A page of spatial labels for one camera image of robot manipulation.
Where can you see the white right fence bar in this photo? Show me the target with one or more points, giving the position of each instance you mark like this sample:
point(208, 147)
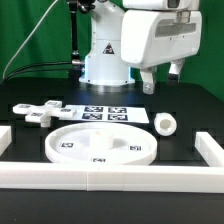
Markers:
point(209, 149)

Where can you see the white cross-shaped table base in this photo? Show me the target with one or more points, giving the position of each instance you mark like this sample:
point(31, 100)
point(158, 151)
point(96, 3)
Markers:
point(43, 114)

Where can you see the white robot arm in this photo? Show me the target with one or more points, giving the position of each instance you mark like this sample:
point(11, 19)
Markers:
point(104, 69)

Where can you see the white marker sheet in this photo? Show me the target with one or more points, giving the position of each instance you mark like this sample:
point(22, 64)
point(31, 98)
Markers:
point(109, 113)

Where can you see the white left fence bar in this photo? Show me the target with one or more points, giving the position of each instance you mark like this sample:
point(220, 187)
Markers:
point(5, 138)

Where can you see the white round table top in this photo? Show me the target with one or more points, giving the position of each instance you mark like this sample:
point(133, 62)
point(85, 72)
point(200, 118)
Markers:
point(101, 142)

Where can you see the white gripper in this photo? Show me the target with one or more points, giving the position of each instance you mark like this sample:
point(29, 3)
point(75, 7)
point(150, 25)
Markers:
point(151, 38)

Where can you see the black camera stand pole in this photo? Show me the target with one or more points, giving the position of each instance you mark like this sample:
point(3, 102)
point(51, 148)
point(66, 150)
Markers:
point(76, 71)

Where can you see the white front fence bar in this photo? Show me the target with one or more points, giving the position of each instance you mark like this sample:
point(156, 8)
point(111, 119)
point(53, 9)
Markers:
point(23, 175)

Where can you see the white fence bar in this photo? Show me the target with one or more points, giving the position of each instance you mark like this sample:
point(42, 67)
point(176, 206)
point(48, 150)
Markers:
point(209, 149)
point(5, 138)
point(23, 175)

